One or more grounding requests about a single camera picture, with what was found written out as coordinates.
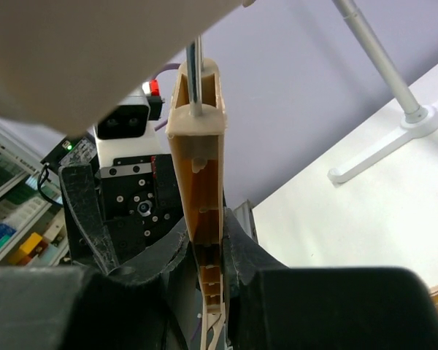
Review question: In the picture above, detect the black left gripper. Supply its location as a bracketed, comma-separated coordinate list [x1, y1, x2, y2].
[59, 154, 183, 274]

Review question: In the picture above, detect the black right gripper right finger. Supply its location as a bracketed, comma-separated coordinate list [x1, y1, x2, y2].
[222, 209, 438, 349]

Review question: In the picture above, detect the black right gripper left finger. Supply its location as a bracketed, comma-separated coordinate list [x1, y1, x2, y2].
[0, 221, 196, 349]

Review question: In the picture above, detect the wooden clip hanger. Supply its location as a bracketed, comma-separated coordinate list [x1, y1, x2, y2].
[0, 0, 256, 350]

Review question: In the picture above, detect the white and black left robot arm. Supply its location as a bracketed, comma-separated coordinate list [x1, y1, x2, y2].
[42, 135, 188, 274]

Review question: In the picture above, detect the white metal clothes rack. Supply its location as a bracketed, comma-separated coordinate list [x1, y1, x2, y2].
[326, 0, 438, 185]

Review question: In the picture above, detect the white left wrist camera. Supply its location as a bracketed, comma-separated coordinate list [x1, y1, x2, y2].
[94, 79, 164, 168]

